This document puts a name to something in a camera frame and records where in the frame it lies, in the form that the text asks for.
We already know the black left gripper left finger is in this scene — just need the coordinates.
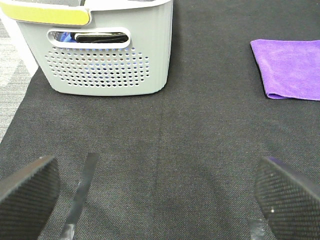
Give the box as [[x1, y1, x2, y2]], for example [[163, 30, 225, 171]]
[[0, 155, 60, 240]]

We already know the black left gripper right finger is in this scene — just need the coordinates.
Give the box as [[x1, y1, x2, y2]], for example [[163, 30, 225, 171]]
[[255, 157, 320, 240]]

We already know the black fabric table mat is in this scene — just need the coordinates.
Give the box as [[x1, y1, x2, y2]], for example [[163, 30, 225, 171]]
[[0, 0, 320, 240]]

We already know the purple folded towel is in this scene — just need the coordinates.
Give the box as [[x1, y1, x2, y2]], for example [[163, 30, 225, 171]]
[[250, 39, 320, 101]]

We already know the grey perforated plastic basket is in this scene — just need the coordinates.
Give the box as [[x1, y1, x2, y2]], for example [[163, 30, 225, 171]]
[[15, 0, 174, 96]]

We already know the black towel inside basket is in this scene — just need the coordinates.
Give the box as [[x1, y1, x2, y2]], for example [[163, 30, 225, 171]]
[[70, 32, 129, 44]]

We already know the yellow towel on basket rim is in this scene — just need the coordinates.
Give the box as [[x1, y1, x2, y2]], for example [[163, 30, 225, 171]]
[[0, 0, 91, 26]]

